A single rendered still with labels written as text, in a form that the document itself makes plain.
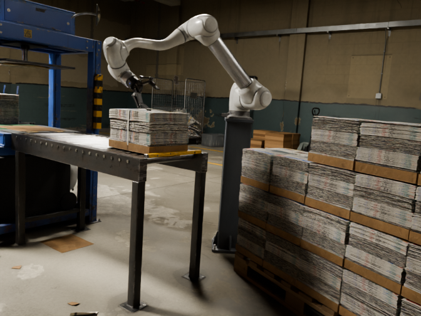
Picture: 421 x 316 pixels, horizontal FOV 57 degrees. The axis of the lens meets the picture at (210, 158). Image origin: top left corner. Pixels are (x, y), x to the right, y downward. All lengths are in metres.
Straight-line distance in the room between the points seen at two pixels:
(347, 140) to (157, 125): 0.96
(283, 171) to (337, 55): 7.25
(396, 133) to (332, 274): 0.75
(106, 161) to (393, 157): 1.41
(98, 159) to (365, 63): 7.54
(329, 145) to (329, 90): 7.35
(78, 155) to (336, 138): 1.43
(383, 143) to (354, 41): 7.54
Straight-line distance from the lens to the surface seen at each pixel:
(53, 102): 3.93
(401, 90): 8.88
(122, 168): 2.08
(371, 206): 1.85
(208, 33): 2.47
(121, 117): 2.26
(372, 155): 1.82
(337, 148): 1.95
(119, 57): 2.37
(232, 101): 2.87
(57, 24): 3.42
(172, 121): 2.17
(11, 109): 3.90
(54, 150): 2.60
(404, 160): 1.75
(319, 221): 2.05
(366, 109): 9.02
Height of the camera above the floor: 1.09
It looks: 8 degrees down
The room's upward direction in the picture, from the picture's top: 4 degrees clockwise
